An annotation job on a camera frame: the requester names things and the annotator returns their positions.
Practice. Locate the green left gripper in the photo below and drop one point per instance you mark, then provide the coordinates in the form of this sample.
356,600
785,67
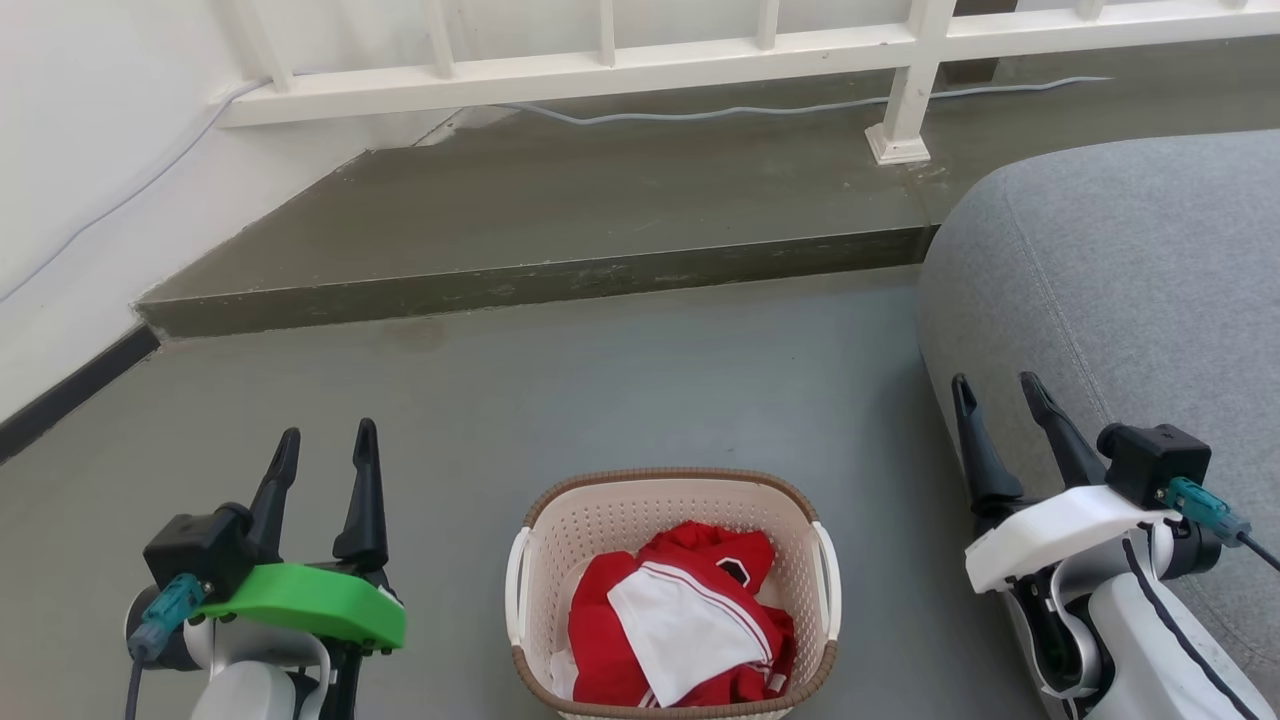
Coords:
310,600

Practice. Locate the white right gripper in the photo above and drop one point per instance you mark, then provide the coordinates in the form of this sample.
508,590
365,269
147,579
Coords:
1060,530

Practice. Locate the beige perforated plastic laundry basket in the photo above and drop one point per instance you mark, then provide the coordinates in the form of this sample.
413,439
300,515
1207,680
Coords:
640,505

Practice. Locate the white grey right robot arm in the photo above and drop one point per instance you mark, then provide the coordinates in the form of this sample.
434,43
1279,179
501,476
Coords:
1140,640

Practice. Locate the grey fabric sofa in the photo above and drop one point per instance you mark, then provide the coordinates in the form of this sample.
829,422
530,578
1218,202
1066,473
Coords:
1140,280

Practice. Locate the black baseboard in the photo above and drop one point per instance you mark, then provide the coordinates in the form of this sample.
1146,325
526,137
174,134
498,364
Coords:
70,390

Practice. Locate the red and white garment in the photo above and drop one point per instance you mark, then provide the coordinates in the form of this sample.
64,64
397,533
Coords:
600,630

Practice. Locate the raised concrete step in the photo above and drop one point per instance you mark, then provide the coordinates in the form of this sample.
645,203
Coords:
600,205

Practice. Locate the white railing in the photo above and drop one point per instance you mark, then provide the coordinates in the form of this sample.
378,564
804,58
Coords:
610,65

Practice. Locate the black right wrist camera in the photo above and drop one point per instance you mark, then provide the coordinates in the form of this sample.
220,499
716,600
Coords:
1155,462

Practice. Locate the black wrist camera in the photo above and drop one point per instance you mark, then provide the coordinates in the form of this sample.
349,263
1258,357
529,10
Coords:
1155,462
195,550

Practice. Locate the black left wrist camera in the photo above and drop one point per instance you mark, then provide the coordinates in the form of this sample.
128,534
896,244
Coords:
195,550

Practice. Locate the teal right camera plug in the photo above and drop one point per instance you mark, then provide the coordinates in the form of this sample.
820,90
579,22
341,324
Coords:
1205,508

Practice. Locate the teal camera plug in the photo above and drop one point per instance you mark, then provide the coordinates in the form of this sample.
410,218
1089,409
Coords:
165,615
1205,508

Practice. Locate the teal left camera plug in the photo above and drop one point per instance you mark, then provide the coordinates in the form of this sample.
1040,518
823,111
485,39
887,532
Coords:
165,615

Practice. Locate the dark brown post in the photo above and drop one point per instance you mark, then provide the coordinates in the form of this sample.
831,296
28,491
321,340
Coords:
968,72

